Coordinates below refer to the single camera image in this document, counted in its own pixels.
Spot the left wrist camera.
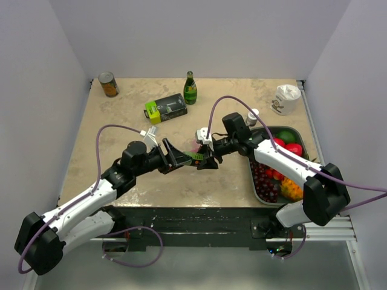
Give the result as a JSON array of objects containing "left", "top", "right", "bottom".
[{"left": 140, "top": 126, "right": 158, "bottom": 150}]

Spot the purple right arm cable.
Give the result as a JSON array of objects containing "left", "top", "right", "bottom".
[{"left": 207, "top": 95, "right": 387, "bottom": 260}]

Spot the green glass bottle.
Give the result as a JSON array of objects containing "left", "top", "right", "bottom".
[{"left": 183, "top": 71, "right": 198, "bottom": 105}]

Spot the aluminium frame rail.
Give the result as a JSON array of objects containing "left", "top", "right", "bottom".
[{"left": 296, "top": 80, "right": 356, "bottom": 241}]

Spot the green pill bottle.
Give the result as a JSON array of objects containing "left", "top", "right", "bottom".
[{"left": 184, "top": 152, "right": 204, "bottom": 167}]

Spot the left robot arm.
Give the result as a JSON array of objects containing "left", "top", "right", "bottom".
[{"left": 15, "top": 138, "right": 203, "bottom": 276}]

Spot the dark red grapes bunch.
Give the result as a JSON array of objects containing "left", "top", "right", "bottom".
[{"left": 250, "top": 161, "right": 281, "bottom": 203}]

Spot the red apple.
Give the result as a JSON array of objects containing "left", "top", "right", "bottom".
[{"left": 285, "top": 143, "right": 304, "bottom": 156}]

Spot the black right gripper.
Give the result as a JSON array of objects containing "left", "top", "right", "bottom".
[{"left": 196, "top": 135, "right": 238, "bottom": 169}]

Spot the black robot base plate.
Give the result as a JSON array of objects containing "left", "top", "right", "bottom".
[{"left": 102, "top": 205, "right": 303, "bottom": 256}]

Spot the orange labelled tin can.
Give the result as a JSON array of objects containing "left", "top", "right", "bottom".
[{"left": 98, "top": 72, "right": 119, "bottom": 97}]

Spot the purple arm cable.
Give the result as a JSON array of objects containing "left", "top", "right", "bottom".
[
  {"left": 207, "top": 95, "right": 387, "bottom": 260},
  {"left": 18, "top": 124, "right": 149, "bottom": 274}
]

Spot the green apple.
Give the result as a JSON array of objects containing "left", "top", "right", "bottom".
[{"left": 276, "top": 130, "right": 297, "bottom": 144}]

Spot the white paper bag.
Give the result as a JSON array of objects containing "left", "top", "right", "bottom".
[{"left": 270, "top": 84, "right": 301, "bottom": 115}]

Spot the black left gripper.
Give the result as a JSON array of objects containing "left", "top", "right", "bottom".
[{"left": 134, "top": 138, "right": 192, "bottom": 177}]

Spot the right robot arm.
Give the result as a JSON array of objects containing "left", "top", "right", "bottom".
[{"left": 195, "top": 113, "right": 350, "bottom": 237}]

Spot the black green razor box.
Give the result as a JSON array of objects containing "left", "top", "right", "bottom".
[{"left": 144, "top": 94, "right": 187, "bottom": 124}]

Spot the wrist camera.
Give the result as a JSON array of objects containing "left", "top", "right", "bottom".
[
  {"left": 140, "top": 126, "right": 158, "bottom": 150},
  {"left": 195, "top": 127, "right": 213, "bottom": 146}
]

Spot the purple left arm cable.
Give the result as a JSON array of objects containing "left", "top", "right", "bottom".
[{"left": 18, "top": 124, "right": 149, "bottom": 274}]

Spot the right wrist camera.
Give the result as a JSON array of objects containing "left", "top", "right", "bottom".
[{"left": 195, "top": 127, "right": 213, "bottom": 146}]

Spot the white supplement bottle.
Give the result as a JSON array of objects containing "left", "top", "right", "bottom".
[{"left": 246, "top": 108, "right": 259, "bottom": 127}]

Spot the pink weekly pill organizer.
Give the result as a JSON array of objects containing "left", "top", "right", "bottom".
[{"left": 190, "top": 140, "right": 200, "bottom": 153}]

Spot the grey fruit tray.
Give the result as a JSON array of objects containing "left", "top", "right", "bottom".
[{"left": 250, "top": 126, "right": 310, "bottom": 207}]

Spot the yellow dragon fruit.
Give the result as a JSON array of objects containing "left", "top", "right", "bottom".
[{"left": 280, "top": 177, "right": 304, "bottom": 202}]

